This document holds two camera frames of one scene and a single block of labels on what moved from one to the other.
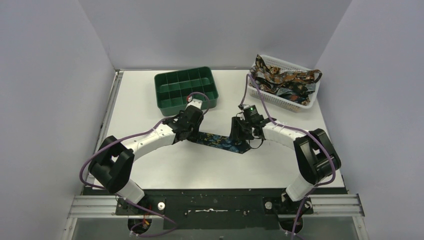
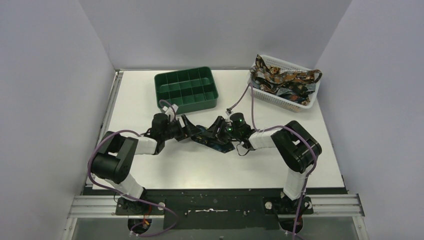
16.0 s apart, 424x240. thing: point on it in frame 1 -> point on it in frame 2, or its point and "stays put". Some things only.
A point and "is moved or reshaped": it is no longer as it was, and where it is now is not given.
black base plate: [215, 209] stays put
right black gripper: [236, 133] -> [212, 132]
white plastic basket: [280, 102] stays put
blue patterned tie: [224, 142] is moved or reshaped
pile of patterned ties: [294, 87] stays put
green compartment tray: [173, 88] stays put
